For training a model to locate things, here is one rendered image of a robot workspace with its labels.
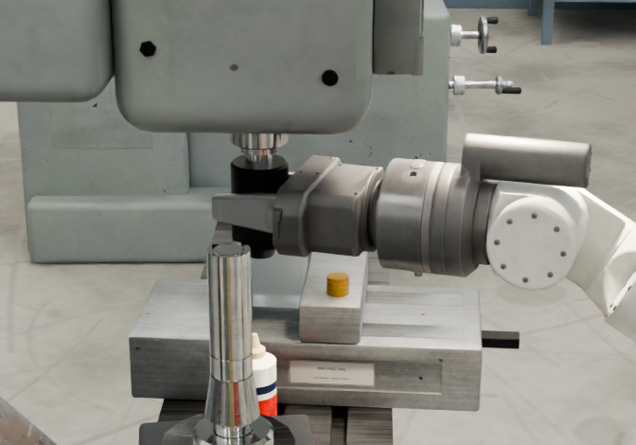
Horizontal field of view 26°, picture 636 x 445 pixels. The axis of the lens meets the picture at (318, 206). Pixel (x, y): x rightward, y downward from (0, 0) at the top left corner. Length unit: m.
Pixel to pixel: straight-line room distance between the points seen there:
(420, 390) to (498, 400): 2.06
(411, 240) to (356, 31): 0.17
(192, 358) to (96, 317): 2.51
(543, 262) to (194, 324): 0.49
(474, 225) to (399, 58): 0.14
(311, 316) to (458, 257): 0.32
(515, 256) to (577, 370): 2.59
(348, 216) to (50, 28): 0.27
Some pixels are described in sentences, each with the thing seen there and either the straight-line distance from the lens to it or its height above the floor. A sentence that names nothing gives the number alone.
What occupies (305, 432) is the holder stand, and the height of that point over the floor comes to 1.14.
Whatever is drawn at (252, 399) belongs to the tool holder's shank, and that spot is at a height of 1.24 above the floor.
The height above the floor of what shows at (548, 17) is 0.14.
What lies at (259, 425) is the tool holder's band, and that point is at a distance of 0.81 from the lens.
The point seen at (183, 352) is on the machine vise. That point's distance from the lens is 1.38.
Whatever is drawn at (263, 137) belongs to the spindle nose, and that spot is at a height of 1.29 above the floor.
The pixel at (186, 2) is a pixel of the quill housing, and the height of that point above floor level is 1.41.
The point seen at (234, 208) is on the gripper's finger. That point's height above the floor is 1.23.
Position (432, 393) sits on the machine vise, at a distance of 1.38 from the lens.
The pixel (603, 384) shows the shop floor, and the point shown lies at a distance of 3.55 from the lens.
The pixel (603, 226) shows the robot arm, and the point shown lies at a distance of 1.11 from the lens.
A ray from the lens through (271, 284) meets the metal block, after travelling 1.38.
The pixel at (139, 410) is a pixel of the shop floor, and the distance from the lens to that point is 3.39.
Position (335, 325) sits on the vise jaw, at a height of 1.04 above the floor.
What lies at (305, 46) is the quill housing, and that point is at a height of 1.38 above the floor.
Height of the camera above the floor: 1.61
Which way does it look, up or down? 20 degrees down
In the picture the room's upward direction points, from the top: straight up
